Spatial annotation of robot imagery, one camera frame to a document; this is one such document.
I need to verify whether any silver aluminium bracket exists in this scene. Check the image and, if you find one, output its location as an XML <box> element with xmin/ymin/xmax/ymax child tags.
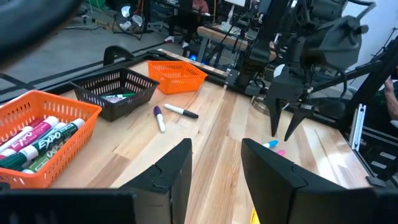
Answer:
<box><xmin>348</xmin><ymin>103</ymin><xmax>368</xmax><ymax>152</ymax></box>

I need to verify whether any magenta Expo marker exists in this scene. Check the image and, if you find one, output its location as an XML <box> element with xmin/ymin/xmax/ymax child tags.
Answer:
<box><xmin>0</xmin><ymin>116</ymin><xmax>60</xmax><ymax>158</ymax></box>

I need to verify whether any orange plastic basket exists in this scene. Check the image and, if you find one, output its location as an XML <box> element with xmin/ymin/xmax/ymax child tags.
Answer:
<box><xmin>0</xmin><ymin>90</ymin><xmax>103</xmax><ymax>190</ymax></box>
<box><xmin>147</xmin><ymin>60</ymin><xmax>208</xmax><ymax>95</ymax></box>

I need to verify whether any thin purple marker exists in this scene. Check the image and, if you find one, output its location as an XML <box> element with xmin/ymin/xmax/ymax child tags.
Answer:
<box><xmin>153</xmin><ymin>105</ymin><xmax>167</xmax><ymax>134</ymax></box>

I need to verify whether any maroon Expo marker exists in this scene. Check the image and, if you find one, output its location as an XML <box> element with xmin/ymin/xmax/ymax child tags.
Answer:
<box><xmin>0</xmin><ymin>117</ymin><xmax>44</xmax><ymax>153</ymax></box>

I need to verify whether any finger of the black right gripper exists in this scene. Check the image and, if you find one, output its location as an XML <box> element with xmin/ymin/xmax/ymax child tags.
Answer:
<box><xmin>267</xmin><ymin>98</ymin><xmax>284</xmax><ymax>138</ymax></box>
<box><xmin>283</xmin><ymin>104</ymin><xmax>314</xmax><ymax>142</ymax></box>

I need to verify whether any light green Expo marker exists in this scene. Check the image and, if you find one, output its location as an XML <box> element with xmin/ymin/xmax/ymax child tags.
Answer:
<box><xmin>21</xmin><ymin>141</ymin><xmax>68</xmax><ymax>174</ymax></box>

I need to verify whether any long thin green marker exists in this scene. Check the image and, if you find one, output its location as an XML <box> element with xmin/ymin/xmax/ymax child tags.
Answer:
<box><xmin>102</xmin><ymin>92</ymin><xmax>137</xmax><ymax>100</ymax></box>

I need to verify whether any wooden workbench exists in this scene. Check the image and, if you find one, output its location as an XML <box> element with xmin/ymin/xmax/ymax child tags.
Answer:
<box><xmin>197</xmin><ymin>26</ymin><xmax>277</xmax><ymax>63</ymax></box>

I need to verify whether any black camera cable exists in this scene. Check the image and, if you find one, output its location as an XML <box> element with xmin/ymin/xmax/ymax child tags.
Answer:
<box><xmin>0</xmin><ymin>0</ymin><xmax>83</xmax><ymax>68</ymax></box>

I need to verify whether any person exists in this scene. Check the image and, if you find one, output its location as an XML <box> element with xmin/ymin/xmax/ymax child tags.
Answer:
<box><xmin>384</xmin><ymin>74</ymin><xmax>398</xmax><ymax>129</ymax></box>
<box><xmin>164</xmin><ymin>0</ymin><xmax>211</xmax><ymax>47</ymax></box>

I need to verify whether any thin black marker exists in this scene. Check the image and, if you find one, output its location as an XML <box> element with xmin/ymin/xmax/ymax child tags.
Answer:
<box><xmin>163</xmin><ymin>103</ymin><xmax>200</xmax><ymax>119</ymax></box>

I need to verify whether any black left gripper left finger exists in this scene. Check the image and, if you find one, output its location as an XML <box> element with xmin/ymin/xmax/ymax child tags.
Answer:
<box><xmin>0</xmin><ymin>138</ymin><xmax>193</xmax><ymax>224</ymax></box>

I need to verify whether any black clamp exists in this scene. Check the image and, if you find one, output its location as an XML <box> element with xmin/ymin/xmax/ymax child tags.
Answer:
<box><xmin>103</xmin><ymin>45</ymin><xmax>136</xmax><ymax>67</ymax></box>

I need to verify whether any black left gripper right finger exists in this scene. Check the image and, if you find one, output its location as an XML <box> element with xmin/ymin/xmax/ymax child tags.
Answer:
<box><xmin>241</xmin><ymin>138</ymin><xmax>398</xmax><ymax>224</ymax></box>

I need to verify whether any black floor fan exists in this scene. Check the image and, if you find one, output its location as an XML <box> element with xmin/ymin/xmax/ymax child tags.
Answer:
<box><xmin>112</xmin><ymin>2</ymin><xmax>146</xmax><ymax>41</ymax></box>

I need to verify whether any black plastic basket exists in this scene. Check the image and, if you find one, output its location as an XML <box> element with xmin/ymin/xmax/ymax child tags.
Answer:
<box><xmin>68</xmin><ymin>67</ymin><xmax>160</xmax><ymax>122</ymax></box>

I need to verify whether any black computer tower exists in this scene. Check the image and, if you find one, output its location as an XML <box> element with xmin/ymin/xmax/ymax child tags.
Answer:
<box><xmin>185</xmin><ymin>45</ymin><xmax>205</xmax><ymax>63</ymax></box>

